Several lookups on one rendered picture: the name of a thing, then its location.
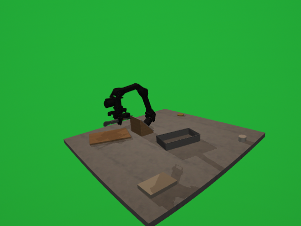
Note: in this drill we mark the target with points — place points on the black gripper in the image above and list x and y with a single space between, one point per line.
117 114

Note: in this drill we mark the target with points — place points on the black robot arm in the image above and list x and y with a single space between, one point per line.
143 92

